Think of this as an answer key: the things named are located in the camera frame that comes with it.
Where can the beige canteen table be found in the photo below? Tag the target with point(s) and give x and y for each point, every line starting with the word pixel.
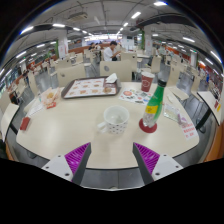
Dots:
pixel 208 103

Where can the beige canteen chairs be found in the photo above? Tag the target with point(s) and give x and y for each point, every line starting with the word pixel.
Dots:
pixel 115 68

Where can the colourful printed leaflet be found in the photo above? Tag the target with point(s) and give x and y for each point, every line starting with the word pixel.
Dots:
pixel 133 96

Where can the white printed card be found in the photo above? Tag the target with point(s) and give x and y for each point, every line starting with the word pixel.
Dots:
pixel 35 108

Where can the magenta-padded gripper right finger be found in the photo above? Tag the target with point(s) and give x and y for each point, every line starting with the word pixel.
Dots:
pixel 146 160

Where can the crumpled white napkin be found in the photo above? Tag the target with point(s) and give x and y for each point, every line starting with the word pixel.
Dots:
pixel 111 78

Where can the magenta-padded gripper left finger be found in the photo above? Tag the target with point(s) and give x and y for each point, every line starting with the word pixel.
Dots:
pixel 77 159

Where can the ceiling strip lights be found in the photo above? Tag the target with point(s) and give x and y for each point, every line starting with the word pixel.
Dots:
pixel 58 25

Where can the beige pedestal side table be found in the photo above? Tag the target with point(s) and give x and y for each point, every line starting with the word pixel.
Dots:
pixel 7 118

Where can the white polka dot mug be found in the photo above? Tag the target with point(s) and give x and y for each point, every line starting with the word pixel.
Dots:
pixel 116 121

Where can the brown tray with paper liner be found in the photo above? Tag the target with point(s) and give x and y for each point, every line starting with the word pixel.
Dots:
pixel 86 88

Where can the ceiling air conditioner unit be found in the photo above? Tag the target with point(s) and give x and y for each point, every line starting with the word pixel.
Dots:
pixel 77 16

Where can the flat round red coaster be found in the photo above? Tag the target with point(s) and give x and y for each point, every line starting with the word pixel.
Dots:
pixel 142 127

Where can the red paper cup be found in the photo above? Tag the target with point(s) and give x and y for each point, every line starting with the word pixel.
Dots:
pixel 147 82

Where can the small red sauce packet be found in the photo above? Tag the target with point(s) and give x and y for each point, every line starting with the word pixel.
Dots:
pixel 51 105

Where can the person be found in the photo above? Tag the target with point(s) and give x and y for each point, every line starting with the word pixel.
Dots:
pixel 92 46
pixel 109 53

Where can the green plastic drink bottle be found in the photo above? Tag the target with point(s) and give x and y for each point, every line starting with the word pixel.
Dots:
pixel 154 105

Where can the clear plastic food bag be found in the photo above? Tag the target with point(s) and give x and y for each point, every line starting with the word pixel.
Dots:
pixel 50 96

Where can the red tissue packet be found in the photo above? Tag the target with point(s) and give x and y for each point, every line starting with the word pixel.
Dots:
pixel 25 123

